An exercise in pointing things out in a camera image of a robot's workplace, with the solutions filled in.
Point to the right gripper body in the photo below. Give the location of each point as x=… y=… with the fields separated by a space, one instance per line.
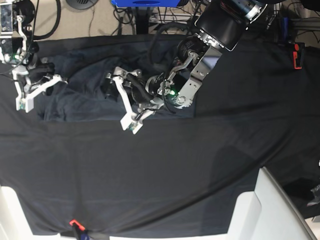
x=32 y=75

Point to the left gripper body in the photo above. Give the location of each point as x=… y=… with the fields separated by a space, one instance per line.
x=144 y=94

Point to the dark grey T-shirt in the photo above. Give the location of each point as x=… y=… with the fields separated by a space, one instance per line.
x=88 y=95

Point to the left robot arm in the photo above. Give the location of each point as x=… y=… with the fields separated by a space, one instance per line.
x=219 y=28

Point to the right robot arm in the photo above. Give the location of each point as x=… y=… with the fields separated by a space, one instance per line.
x=19 y=50

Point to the black table cloth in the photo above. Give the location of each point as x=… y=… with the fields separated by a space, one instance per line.
x=181 y=174

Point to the black round chair base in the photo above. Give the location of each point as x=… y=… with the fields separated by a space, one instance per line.
x=81 y=4

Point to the blue box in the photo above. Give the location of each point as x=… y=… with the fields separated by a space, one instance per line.
x=145 y=3

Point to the red blue clamp bottom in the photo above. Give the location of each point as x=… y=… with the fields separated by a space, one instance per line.
x=79 y=230

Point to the white chair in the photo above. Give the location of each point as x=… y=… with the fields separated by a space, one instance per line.
x=266 y=213

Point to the red black clamp right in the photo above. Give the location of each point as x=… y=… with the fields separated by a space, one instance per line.
x=298 y=55

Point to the black table leg post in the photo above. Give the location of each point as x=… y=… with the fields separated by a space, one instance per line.
x=142 y=17

